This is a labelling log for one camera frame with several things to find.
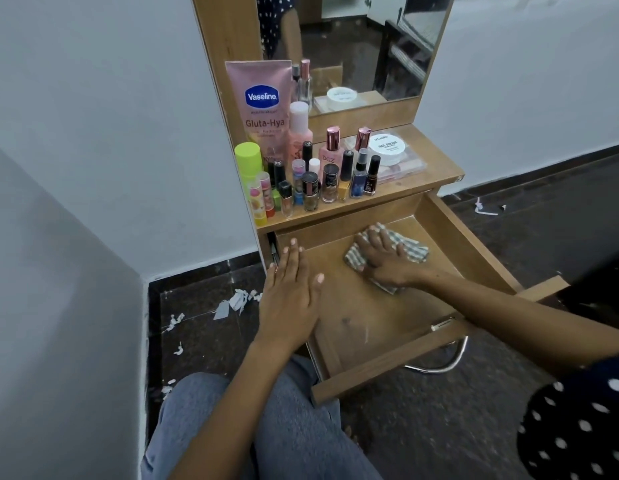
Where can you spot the person's left hand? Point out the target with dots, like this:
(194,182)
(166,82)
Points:
(289,304)

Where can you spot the person's right hand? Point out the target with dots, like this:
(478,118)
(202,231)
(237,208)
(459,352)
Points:
(389,264)

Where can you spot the green checked cloth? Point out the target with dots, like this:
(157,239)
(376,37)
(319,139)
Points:
(417,252)

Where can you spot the wooden drawer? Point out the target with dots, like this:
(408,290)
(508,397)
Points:
(469,244)

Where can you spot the maroon nail polish bottle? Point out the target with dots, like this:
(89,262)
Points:
(372,179)

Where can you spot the blue nail polish bottle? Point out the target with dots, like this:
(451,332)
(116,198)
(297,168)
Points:
(359,179)

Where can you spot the nude nail polish bottle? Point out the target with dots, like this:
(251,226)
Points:
(330,187)

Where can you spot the yellow nail polish bottle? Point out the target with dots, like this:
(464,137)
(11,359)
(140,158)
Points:
(345,177)

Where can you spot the clear box of mini bottles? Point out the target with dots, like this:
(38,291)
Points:
(412,167)

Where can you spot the yellow lip balm stick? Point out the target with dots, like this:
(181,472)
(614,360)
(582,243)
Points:
(258,204)

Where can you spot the small dark nail polish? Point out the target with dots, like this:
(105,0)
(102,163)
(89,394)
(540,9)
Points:
(285,199)

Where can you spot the glitter capped nail polish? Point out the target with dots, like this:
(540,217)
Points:
(310,194)

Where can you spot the white round jar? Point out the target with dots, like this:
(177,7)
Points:
(387,148)

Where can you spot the pink perfume bottle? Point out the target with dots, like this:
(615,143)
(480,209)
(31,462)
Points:
(330,157)

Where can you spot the white capped nail polish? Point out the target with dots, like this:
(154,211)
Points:
(314,165)

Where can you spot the clear perfume bottle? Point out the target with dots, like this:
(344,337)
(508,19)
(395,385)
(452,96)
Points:
(362,137)

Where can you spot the gold nail polish bottle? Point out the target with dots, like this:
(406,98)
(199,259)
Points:
(307,150)

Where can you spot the green cylindrical stick container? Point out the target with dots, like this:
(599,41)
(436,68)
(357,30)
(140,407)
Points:
(248,162)

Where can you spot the pink bottle with white cap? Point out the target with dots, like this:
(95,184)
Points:
(299,132)

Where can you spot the pink Vaseline lotion tube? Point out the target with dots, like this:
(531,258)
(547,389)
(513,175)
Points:
(259,99)

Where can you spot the person's left forearm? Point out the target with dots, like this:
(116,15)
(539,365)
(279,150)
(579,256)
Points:
(234,414)

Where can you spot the person's right forearm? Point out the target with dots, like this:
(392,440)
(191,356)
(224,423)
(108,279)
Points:
(529,324)

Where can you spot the person's grey jeans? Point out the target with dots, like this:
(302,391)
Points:
(299,434)

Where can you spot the torn white paper pile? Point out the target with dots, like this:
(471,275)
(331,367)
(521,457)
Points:
(237,300)

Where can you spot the white paper scrap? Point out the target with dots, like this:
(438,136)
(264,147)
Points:
(167,387)
(178,349)
(173,322)

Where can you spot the dressing table mirror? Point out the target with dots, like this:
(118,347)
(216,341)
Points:
(349,44)

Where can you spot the navy dotted sleeve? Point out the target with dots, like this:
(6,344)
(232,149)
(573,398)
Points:
(579,424)

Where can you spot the wooden dressing table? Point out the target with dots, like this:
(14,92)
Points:
(224,34)

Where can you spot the metal drawer rail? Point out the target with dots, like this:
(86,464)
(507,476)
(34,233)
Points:
(273,249)

